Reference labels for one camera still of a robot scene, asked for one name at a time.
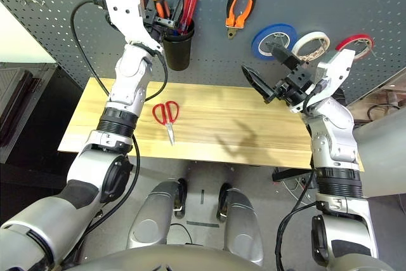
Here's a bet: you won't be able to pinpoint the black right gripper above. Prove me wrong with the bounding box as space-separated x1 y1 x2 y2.
241 42 318 109

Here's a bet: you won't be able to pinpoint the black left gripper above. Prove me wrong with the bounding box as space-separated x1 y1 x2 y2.
139 0 185 39

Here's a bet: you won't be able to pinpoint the black orange screwdriver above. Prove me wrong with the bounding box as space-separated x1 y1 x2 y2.
152 0 171 20

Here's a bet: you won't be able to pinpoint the white tape roll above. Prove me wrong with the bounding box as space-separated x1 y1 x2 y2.
291 31 331 62

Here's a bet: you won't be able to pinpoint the orange black pliers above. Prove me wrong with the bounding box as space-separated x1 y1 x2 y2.
225 0 259 40

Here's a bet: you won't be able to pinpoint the red handled scissors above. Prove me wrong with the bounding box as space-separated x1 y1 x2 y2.
152 100 180 147

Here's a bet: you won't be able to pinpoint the blue tape roll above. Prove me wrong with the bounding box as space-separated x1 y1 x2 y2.
251 23 299 61

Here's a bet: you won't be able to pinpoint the black plastic cup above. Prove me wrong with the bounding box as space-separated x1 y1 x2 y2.
161 18 195 71

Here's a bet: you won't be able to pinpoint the red tape roll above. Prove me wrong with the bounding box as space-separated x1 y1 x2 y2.
335 33 376 62

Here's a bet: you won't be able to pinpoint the light grey rounded object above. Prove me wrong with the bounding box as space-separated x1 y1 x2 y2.
351 104 406 197

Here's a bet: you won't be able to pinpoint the silver right robot leg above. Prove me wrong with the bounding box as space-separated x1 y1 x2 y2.
217 183 264 265

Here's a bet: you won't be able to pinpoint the silver robot leg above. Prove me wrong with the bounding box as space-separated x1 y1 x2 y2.
217 183 264 265
126 178 188 249

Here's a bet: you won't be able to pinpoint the black plastic tool case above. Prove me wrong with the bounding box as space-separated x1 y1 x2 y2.
0 63 58 164

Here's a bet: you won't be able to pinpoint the silver left robot leg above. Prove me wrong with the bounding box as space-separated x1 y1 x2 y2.
126 178 188 249

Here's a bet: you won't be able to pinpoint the grey robot torso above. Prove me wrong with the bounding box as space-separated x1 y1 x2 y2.
66 244 267 271

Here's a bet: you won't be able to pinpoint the red handled screwdriver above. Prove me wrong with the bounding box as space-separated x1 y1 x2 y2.
177 0 199 36

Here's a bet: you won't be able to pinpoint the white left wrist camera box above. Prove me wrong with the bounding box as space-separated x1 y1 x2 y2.
103 0 164 58

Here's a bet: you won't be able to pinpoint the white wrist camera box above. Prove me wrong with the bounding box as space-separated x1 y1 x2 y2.
103 0 164 58
309 49 357 107

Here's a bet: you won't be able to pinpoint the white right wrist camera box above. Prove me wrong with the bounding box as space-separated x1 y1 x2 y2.
309 49 357 107

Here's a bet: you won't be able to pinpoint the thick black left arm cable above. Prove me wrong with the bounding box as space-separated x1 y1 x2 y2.
70 0 110 94

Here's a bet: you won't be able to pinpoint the black table leg bracket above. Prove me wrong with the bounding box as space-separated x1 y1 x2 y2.
272 166 313 183

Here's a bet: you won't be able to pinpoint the black looped floor cable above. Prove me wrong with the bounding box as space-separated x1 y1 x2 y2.
367 104 400 119

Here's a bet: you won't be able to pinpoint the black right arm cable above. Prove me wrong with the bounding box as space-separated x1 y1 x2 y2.
275 169 318 271

